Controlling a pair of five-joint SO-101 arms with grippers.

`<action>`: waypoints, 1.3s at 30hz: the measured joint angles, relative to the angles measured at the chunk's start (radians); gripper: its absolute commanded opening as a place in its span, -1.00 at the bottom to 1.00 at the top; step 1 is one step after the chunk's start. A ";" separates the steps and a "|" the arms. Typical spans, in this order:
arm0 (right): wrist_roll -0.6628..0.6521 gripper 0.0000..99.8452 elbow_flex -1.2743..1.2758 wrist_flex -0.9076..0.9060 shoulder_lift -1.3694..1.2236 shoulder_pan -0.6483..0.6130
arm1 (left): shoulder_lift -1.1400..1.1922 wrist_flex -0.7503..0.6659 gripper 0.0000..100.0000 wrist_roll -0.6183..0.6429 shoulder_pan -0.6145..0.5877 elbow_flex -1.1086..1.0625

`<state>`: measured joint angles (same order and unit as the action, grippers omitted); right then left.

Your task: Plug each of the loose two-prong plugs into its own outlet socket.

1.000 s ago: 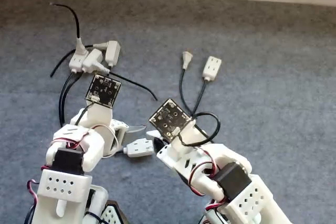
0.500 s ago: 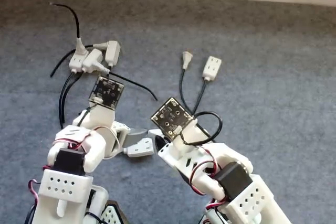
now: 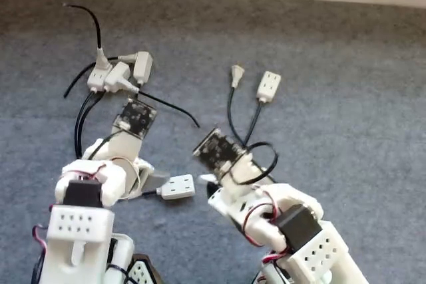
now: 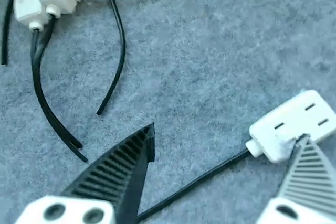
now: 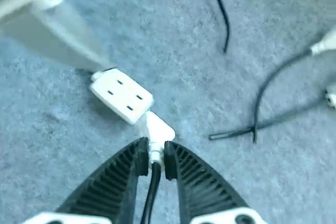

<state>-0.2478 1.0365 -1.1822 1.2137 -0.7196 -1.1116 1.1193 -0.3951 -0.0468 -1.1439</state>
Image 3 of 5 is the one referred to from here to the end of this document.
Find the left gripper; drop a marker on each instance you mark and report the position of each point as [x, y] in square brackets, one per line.
[124, 147]

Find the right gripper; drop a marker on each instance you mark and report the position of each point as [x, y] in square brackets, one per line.
[243, 211]

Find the white two-prong plug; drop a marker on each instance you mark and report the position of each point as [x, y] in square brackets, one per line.
[142, 64]
[237, 76]
[117, 77]
[101, 58]
[205, 178]

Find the white outlet socket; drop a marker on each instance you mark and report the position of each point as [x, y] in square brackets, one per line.
[178, 187]
[269, 85]
[96, 78]

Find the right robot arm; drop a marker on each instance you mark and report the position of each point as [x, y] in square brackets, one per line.
[319, 247]

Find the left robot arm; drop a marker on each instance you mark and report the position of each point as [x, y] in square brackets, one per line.
[80, 227]

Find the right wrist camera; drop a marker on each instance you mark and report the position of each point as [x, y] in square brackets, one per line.
[218, 151]

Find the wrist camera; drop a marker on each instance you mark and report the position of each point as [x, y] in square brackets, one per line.
[136, 119]
[218, 151]

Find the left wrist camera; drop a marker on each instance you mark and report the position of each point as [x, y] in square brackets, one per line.
[136, 119]

